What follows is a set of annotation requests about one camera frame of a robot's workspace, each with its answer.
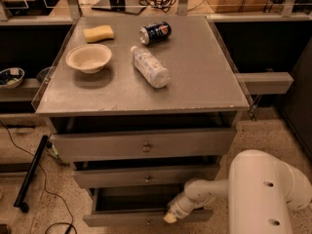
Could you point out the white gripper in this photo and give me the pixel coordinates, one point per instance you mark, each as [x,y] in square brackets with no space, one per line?
[178,206]

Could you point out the grey bottom drawer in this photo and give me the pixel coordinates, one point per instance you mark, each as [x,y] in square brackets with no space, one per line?
[131,205]

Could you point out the grey drawer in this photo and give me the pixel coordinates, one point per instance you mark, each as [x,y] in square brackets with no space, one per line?
[131,205]
[143,176]
[143,145]

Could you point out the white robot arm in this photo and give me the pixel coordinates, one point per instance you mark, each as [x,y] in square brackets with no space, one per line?
[260,189]

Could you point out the grey middle drawer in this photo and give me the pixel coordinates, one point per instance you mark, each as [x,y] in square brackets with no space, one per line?
[143,176]

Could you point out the grey drawer cabinet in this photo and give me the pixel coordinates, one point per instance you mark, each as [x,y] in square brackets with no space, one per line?
[202,93]

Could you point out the grey top drawer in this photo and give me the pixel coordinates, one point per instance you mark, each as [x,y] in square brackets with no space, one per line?
[143,145]

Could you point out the clear plastic water bottle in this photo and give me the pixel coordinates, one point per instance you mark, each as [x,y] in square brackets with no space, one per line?
[155,73]

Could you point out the black bar on floor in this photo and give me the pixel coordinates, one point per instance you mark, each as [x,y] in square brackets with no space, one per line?
[20,203]

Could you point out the grey metal beam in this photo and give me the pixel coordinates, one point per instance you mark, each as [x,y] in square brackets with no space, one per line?
[266,83]

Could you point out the beige paper bowl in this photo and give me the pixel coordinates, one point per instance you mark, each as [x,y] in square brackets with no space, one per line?
[89,58]

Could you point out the blue pepsi can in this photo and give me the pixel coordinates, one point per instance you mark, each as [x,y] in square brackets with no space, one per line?
[154,33]

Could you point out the yellow sponge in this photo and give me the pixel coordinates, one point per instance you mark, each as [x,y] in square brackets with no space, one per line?
[98,33]

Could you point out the white bowl with items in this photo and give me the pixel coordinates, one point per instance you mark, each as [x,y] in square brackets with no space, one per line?
[11,77]

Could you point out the black monitor stand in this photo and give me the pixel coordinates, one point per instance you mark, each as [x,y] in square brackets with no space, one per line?
[131,7]

